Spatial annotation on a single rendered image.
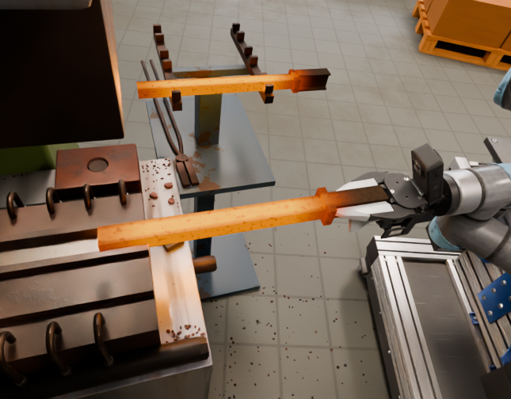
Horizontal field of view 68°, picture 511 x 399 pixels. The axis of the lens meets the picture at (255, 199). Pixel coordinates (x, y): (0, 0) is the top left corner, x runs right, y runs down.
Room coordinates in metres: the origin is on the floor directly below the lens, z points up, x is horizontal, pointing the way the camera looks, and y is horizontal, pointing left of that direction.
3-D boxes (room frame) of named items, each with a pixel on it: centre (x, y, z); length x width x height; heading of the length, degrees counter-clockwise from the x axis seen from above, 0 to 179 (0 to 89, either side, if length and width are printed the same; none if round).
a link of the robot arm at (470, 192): (0.48, -0.32, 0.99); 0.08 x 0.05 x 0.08; 24
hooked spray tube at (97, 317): (0.13, 0.14, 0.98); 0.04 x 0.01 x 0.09; 24
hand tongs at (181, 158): (0.91, 0.32, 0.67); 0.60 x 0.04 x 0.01; 30
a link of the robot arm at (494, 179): (0.51, -0.39, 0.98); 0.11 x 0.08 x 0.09; 114
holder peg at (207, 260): (0.31, 0.06, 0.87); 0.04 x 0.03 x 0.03; 114
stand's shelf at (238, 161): (0.84, 0.18, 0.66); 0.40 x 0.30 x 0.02; 26
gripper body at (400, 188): (0.44, -0.25, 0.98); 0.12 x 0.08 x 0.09; 114
